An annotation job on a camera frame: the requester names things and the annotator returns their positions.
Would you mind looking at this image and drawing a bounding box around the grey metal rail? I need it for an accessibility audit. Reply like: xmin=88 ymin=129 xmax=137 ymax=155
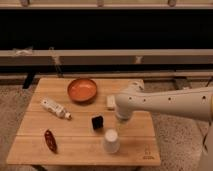
xmin=0 ymin=49 xmax=213 ymax=66

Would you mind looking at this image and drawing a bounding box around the wooden table board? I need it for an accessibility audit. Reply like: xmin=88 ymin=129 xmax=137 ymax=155
xmin=7 ymin=78 xmax=161 ymax=166

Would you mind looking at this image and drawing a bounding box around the orange bowl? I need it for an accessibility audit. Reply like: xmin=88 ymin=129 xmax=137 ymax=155
xmin=67 ymin=78 xmax=97 ymax=103

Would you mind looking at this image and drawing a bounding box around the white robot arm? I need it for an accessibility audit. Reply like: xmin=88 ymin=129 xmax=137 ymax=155
xmin=115 ymin=82 xmax=213 ymax=171

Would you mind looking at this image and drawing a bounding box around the white rectangular block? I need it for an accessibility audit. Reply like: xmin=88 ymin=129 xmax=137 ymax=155
xmin=107 ymin=95 xmax=115 ymax=110

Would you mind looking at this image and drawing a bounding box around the white plastic bottle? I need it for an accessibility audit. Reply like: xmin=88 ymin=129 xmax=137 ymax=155
xmin=41 ymin=98 xmax=72 ymax=120

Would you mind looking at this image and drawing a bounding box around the white ceramic cup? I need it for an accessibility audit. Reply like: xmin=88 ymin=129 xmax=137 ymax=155
xmin=102 ymin=129 xmax=120 ymax=154

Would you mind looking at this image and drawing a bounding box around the black eraser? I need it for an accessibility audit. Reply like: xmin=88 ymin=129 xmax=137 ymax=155
xmin=92 ymin=115 xmax=104 ymax=130

